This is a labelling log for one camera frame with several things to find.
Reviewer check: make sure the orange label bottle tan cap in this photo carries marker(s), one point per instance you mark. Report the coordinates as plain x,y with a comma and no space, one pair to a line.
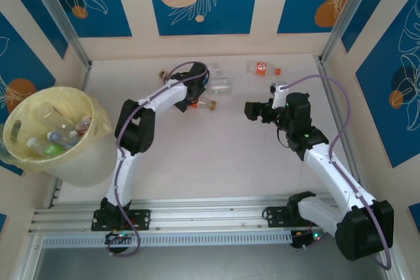
205,104

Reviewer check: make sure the clear bottle white green label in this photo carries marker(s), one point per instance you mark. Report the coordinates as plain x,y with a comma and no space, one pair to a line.
220,89

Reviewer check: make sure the purple tinted clear bottle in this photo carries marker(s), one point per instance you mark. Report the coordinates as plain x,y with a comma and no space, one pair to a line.
60,137

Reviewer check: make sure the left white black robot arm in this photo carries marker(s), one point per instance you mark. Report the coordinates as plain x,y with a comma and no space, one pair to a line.
121,178

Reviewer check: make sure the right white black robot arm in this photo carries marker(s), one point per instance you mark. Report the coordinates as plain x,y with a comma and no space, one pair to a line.
338,175

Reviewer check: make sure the cream plastic bin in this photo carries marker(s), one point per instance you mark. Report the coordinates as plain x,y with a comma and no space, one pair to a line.
85,168

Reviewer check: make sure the clear bottle blue label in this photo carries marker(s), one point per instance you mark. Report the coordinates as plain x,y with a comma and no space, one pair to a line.
214,71

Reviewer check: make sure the brown drink bottle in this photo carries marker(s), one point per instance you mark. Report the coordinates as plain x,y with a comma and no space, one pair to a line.
163,75

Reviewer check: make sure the clear bottle orange label orange cap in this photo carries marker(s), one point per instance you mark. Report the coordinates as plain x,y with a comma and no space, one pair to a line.
261,68

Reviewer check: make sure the small control circuit board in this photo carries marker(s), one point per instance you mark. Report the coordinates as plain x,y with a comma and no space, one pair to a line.
119,236
300,240

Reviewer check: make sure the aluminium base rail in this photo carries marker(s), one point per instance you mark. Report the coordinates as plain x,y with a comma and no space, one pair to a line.
210,211

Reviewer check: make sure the aluminium frame post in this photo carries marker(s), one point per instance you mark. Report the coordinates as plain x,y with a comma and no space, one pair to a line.
56,8
398,273
351,8
28,260

